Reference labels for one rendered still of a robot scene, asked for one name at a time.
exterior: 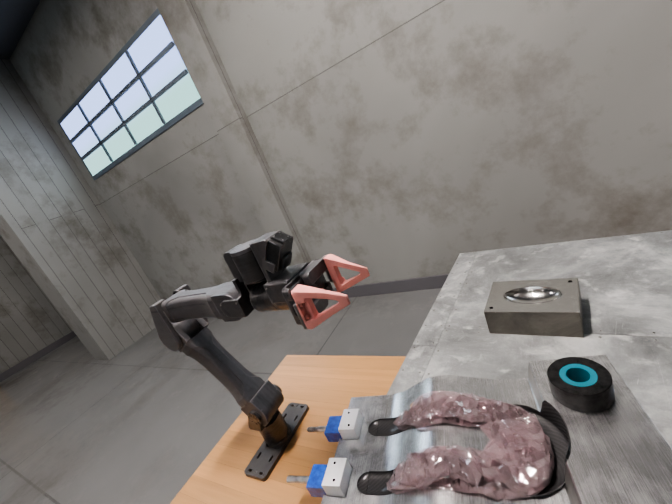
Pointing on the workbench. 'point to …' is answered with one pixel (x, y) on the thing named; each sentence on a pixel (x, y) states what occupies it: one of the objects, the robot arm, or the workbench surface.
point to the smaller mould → (535, 308)
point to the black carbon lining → (554, 426)
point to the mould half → (373, 456)
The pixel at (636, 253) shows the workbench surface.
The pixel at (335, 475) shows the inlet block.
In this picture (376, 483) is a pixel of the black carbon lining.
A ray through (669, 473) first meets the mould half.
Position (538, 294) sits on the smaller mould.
